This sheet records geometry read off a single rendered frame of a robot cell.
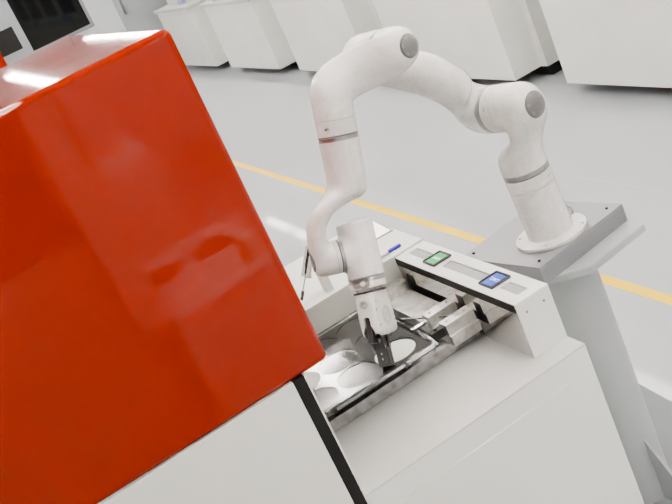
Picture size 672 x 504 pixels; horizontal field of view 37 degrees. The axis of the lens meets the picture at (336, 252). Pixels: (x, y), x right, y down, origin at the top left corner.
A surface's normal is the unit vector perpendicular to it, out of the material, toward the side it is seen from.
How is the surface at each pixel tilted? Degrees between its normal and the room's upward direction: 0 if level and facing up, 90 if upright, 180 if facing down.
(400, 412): 0
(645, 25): 90
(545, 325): 90
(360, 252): 68
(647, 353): 0
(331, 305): 90
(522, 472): 90
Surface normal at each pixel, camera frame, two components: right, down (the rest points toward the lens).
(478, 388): -0.40, -0.85
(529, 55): 0.41, 0.18
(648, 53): -0.82, 0.50
